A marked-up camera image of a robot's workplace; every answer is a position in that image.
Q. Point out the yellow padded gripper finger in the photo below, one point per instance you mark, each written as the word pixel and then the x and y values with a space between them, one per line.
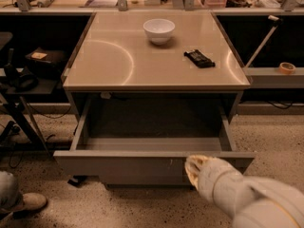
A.
pixel 197 168

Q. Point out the grey top drawer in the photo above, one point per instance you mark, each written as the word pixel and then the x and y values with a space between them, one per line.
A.
pixel 137 139

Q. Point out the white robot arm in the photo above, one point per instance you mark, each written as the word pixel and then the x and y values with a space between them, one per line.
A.
pixel 250 202

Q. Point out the grey drawer cabinet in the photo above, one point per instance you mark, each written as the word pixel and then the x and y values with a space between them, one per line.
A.
pixel 116 58

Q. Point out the black snack bar packet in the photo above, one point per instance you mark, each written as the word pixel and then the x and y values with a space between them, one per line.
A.
pixel 198 59

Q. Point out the tan masking tape roll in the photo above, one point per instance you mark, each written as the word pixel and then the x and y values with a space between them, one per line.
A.
pixel 286 68

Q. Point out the white ceramic bowl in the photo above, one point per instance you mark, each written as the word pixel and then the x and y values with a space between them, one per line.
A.
pixel 158 31

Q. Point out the white stick with black tip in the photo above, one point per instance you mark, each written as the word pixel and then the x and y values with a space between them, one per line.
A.
pixel 276 22

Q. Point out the black box with label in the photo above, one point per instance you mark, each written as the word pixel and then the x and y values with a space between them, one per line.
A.
pixel 48 64

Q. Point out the black side table stand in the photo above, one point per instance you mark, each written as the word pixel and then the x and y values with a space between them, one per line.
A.
pixel 17 106

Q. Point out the grey trouser leg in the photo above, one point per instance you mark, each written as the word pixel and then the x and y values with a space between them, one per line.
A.
pixel 10 195

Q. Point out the black headphones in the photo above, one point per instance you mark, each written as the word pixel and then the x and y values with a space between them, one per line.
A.
pixel 21 81

